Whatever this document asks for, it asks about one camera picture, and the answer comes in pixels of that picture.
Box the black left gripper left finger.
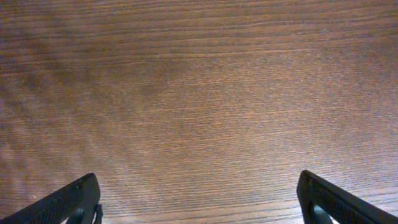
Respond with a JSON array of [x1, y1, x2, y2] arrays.
[[1, 173, 103, 224]]

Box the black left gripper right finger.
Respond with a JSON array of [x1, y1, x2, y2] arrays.
[[297, 170, 397, 224]]

